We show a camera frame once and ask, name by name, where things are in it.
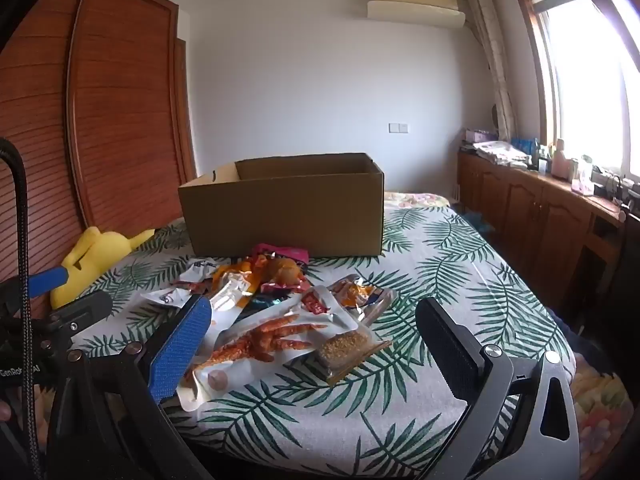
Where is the silver snack packet blue label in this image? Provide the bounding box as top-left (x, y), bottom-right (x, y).
top-left (179, 258), bottom-right (221, 286)

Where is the white air conditioner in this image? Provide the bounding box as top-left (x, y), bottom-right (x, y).
top-left (366, 0), bottom-right (466, 28)

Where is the clear packet of brown cubes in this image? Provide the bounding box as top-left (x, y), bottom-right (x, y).
top-left (314, 327), bottom-right (393, 386)

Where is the dark blue snack packet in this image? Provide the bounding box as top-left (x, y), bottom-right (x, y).
top-left (247, 294), bottom-right (291, 311)

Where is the pink snack packet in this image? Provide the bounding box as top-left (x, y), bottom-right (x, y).
top-left (250, 243), bottom-right (311, 266)

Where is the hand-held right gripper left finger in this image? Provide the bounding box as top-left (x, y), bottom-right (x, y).
top-left (47, 294), bottom-right (216, 480)

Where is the yellow plush toy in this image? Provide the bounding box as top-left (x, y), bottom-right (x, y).
top-left (50, 226), bottom-right (156, 310)

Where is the clear sausage snack packet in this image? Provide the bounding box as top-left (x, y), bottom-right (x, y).
top-left (327, 274), bottom-right (401, 331)

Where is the stack of folded cloths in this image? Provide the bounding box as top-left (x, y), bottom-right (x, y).
top-left (472, 140), bottom-right (531, 167)

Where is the large chicken feet snack packet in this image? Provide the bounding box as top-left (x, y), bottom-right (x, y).
top-left (179, 285), bottom-right (361, 413)

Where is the wooden framed window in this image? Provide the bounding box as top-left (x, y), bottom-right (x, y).
top-left (510, 0), bottom-right (640, 186)

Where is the black braided cable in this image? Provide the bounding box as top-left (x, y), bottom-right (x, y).
top-left (0, 137), bottom-right (42, 480)

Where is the floral blanket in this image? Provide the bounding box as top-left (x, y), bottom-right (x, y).
top-left (384, 191), bottom-right (636, 471)

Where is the wooden slatted wardrobe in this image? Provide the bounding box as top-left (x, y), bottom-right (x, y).
top-left (0, 0), bottom-right (198, 321)

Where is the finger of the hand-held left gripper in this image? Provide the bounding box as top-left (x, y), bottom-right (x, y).
top-left (27, 266), bottom-right (71, 298)
top-left (35, 290), bottom-right (114, 352)

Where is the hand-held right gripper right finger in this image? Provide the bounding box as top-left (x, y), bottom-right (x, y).
top-left (415, 297), bottom-right (581, 480)

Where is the small white snack packet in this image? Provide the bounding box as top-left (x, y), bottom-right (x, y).
top-left (140, 287), bottom-right (193, 307)

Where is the cardboard box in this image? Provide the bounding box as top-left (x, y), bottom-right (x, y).
top-left (178, 153), bottom-right (385, 259)

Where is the pink bottle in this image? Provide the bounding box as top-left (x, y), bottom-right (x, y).
top-left (550, 138), bottom-right (576, 181)

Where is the dark chair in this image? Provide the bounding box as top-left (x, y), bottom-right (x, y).
top-left (575, 210), bottom-right (640, 341)

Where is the leaf print bedsheet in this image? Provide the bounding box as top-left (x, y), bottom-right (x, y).
top-left (70, 202), bottom-right (576, 478)

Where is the patterned beige curtain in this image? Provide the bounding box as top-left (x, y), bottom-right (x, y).
top-left (464, 0), bottom-right (518, 142)

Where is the white and orange snack packet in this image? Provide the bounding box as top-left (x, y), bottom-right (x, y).
top-left (207, 265), bottom-right (261, 321)

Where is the orange bun snack packet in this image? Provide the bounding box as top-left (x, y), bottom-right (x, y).
top-left (250, 255), bottom-right (308, 293)

